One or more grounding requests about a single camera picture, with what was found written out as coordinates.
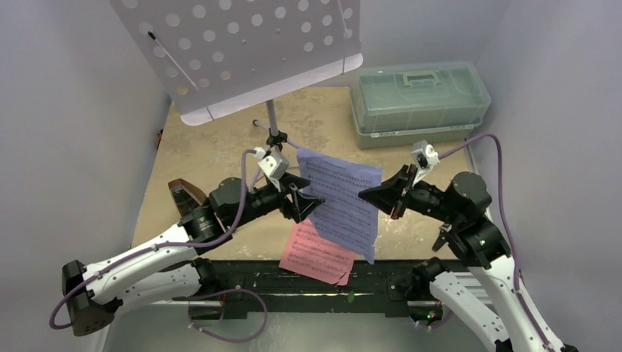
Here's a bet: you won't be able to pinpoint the brown wooden metronome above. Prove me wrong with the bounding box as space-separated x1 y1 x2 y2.
168 178 207 217

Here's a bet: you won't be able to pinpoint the pink paper folder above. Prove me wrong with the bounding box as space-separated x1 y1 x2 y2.
279 219 355 286

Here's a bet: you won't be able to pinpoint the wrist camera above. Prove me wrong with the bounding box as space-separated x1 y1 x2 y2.
254 147 290 192
411 140 439 184

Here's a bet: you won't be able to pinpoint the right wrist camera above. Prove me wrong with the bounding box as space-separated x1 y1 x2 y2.
411 140 439 184

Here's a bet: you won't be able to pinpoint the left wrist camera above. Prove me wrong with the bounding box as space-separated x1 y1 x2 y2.
254 147 290 192

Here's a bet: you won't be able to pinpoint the black handled tool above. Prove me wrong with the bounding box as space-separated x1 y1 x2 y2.
432 225 448 252

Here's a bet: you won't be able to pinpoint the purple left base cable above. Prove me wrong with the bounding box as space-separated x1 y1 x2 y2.
188 289 268 343

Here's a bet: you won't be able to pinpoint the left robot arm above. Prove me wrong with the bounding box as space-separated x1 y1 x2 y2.
59 172 325 337

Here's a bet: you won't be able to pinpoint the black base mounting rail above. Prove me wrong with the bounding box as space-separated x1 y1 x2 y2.
188 258 466 320

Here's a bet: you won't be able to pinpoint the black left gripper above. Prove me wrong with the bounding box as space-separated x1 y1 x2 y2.
229 171 323 228

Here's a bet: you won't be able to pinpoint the translucent green storage box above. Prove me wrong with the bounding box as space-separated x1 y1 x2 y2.
349 61 491 150

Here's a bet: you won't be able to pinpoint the white sheet music pages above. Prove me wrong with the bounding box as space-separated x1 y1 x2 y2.
296 147 383 264

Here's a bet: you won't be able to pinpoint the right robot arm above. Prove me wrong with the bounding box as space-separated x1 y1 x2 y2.
359 165 577 351

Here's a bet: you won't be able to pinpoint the lilac perforated music stand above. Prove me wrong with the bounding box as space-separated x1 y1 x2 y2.
111 0 363 126

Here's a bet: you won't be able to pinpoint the aluminium frame rails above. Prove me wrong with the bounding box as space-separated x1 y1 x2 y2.
89 138 543 352

